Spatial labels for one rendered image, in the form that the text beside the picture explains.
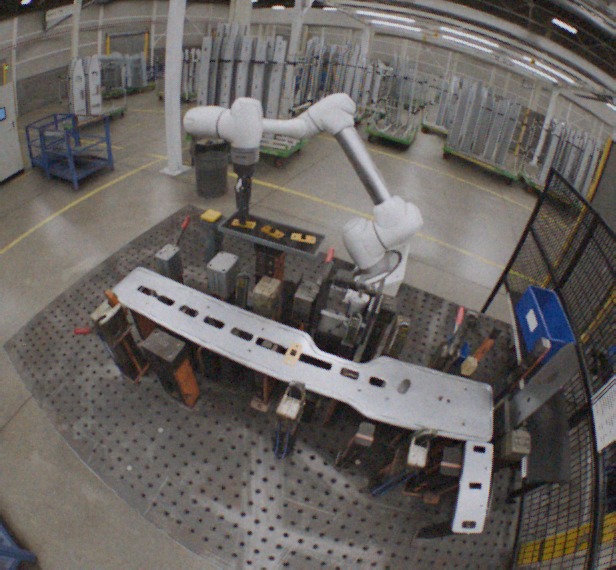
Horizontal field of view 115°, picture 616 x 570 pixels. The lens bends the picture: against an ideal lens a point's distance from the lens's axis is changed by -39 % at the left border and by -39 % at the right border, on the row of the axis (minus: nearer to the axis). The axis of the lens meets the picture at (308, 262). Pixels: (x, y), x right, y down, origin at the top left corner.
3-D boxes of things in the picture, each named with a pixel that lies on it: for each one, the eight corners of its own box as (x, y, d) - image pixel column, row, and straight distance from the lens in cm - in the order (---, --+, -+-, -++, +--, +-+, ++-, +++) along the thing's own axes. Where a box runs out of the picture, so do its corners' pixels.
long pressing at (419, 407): (102, 300, 123) (101, 297, 122) (140, 265, 132) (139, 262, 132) (491, 445, 103) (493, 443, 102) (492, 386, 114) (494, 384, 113)
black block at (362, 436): (327, 472, 112) (346, 447, 85) (337, 446, 116) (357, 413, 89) (349, 478, 113) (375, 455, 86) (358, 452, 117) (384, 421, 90)
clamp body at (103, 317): (117, 378, 136) (82, 318, 110) (137, 353, 140) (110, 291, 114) (135, 390, 130) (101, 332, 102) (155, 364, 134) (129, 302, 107)
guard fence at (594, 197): (557, 382, 312) (683, 184, 258) (547, 378, 304) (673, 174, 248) (542, 292, 405) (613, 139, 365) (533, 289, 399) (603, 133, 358)
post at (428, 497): (421, 501, 120) (464, 482, 94) (427, 475, 123) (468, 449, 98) (437, 504, 122) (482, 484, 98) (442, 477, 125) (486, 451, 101)
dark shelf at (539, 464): (520, 484, 105) (526, 481, 103) (505, 293, 155) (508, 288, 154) (565, 483, 120) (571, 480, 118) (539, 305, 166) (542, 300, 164)
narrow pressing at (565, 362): (507, 431, 107) (579, 368, 86) (507, 402, 113) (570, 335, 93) (509, 432, 108) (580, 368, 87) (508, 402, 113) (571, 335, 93)
